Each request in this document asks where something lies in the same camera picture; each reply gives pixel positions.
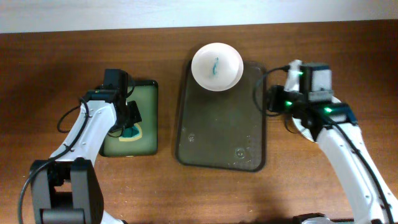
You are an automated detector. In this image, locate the green and yellow sponge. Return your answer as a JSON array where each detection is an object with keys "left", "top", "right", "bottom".
[{"left": 119, "top": 124, "right": 142, "bottom": 142}]

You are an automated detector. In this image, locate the pale green plate with stain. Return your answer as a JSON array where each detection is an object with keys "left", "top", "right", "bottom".
[{"left": 290, "top": 95, "right": 343, "bottom": 144}]

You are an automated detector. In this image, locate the pink plate with stain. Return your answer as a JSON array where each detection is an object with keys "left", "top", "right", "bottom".
[{"left": 191, "top": 42, "right": 244, "bottom": 91}]

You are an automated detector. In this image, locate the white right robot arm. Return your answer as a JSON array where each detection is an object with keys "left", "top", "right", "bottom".
[{"left": 266, "top": 85, "right": 397, "bottom": 223}]

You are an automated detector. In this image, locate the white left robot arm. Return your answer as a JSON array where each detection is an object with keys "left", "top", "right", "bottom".
[{"left": 17, "top": 90, "right": 140, "bottom": 223}]

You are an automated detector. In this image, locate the small black water tray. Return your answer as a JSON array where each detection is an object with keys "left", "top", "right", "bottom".
[{"left": 99, "top": 80, "right": 158, "bottom": 157}]

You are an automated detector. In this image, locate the large dark serving tray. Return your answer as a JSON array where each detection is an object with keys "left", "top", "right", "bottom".
[{"left": 175, "top": 61, "right": 267, "bottom": 172}]

